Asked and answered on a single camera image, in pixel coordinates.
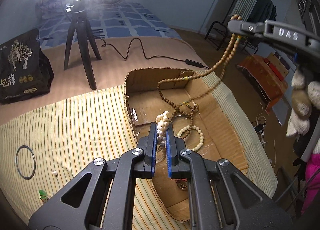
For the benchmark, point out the dark hanging clothes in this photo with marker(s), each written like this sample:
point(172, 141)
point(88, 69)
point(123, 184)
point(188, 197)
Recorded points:
point(263, 10)

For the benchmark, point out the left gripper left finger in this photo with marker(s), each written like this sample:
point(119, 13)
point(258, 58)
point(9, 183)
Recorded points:
point(102, 195)

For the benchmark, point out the orange covered box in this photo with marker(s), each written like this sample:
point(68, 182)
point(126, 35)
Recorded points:
point(269, 80)

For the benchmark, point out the right gloved hand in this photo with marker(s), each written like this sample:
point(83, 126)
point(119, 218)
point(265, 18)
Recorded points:
point(303, 124)

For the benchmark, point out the cardboard box tray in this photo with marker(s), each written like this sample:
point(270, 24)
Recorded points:
point(202, 123)

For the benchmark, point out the blue patterned bed quilt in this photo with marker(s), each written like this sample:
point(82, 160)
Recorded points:
point(125, 19)

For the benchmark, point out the black snack bag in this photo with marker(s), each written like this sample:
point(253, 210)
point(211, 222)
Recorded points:
point(26, 71)

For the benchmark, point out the yellow striped cloth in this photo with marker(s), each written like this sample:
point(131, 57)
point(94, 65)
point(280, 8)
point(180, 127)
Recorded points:
point(67, 135)

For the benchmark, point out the black clothes rack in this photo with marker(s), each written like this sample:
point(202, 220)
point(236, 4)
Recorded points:
point(218, 33)

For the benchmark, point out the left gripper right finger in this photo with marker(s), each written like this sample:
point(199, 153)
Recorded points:
point(220, 195)

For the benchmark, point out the black tripod stand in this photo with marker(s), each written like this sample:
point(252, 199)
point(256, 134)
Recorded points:
point(81, 26)

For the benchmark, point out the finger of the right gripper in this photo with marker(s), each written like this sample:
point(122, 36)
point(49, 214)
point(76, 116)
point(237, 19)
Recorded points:
point(250, 30)

